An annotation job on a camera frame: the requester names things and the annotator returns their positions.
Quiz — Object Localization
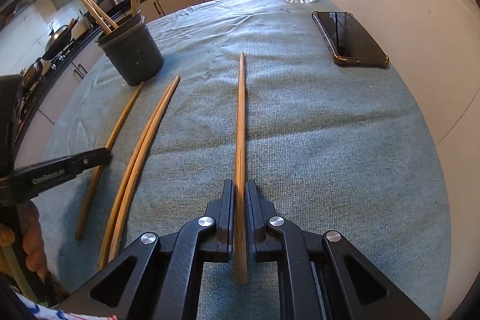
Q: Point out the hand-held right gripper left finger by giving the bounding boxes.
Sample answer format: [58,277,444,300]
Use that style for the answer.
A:
[52,179,236,320]

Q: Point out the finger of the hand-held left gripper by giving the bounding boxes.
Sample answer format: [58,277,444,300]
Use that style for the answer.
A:
[73,148,113,180]

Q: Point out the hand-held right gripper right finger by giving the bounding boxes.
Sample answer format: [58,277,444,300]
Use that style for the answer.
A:
[244,181,432,320]

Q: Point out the dark grey utensil holder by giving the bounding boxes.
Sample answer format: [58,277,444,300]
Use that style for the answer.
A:
[95,10,165,87]

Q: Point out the person's left hand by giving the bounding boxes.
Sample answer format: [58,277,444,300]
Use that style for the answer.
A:
[0,200,49,279]

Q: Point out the grey-green table cloth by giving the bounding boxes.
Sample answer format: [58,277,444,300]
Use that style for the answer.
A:
[35,0,452,320]

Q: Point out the pale yellow rod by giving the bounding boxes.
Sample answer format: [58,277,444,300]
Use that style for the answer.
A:
[0,245,35,302]

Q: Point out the steel pan with food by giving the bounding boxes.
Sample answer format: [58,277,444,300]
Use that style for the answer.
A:
[19,58,44,88]

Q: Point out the gas stove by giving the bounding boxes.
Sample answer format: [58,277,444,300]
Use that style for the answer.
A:
[22,31,94,81]

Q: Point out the black wok with lid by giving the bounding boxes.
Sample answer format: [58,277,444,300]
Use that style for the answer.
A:
[41,18,81,60]

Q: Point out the person's printed clothing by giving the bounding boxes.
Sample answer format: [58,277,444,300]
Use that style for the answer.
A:
[11,290,113,320]

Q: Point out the steel kettle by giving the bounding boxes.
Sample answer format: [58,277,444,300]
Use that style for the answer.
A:
[82,10,99,30]

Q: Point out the black smartphone clear case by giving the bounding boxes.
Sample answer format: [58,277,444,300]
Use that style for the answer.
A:
[311,10,390,69]

